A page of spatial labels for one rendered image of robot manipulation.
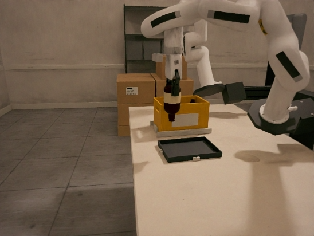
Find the yellow plastic crate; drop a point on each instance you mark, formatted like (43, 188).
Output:
(190, 116)

